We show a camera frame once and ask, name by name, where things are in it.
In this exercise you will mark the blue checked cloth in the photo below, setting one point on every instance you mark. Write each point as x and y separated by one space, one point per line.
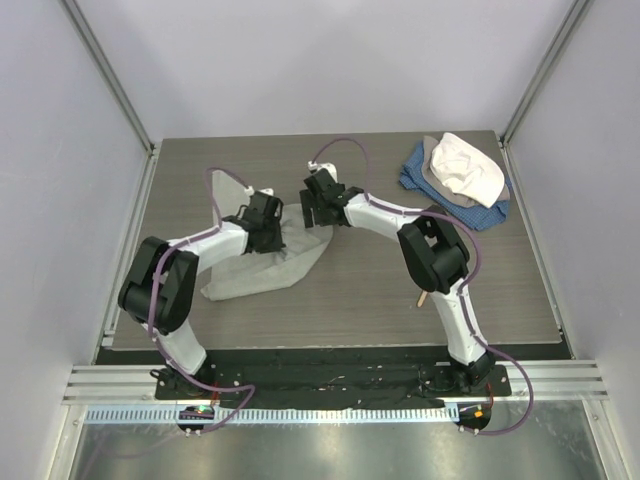
476 217

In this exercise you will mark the white cloth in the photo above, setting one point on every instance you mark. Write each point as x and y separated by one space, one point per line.
465 170

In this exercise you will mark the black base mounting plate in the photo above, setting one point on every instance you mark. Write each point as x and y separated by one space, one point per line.
370 378

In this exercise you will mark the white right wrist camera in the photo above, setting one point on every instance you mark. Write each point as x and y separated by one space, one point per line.
331 169

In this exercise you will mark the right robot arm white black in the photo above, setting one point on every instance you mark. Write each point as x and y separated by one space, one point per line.
435 256

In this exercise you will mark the front aluminium frame rail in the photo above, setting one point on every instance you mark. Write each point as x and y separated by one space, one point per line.
551 380

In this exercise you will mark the white slotted cable duct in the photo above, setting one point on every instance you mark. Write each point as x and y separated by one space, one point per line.
188 415

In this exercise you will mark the grey cloth napkin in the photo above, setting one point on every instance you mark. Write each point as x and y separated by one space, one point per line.
254 273

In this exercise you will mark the wooden handled spoon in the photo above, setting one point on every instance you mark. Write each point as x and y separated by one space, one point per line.
422 298

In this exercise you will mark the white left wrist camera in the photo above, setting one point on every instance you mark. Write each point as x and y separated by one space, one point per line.
250 191

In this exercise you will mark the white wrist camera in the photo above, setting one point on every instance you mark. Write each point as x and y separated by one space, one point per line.
331 169
250 191

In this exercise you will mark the left aluminium frame post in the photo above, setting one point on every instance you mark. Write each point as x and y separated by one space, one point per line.
98 56

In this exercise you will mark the aluminium frame post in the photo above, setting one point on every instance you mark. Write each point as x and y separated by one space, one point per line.
560 41
98 56

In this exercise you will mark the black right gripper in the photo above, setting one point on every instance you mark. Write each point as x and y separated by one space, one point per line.
319 220

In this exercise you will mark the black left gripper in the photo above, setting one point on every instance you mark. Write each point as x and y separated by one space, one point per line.
276 244

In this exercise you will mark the beige grey cloth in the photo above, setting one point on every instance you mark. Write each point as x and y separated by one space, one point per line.
429 143

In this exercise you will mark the right aluminium frame post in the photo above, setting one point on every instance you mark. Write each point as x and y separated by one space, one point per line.
560 41

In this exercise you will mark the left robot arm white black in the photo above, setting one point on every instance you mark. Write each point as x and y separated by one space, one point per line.
159 287

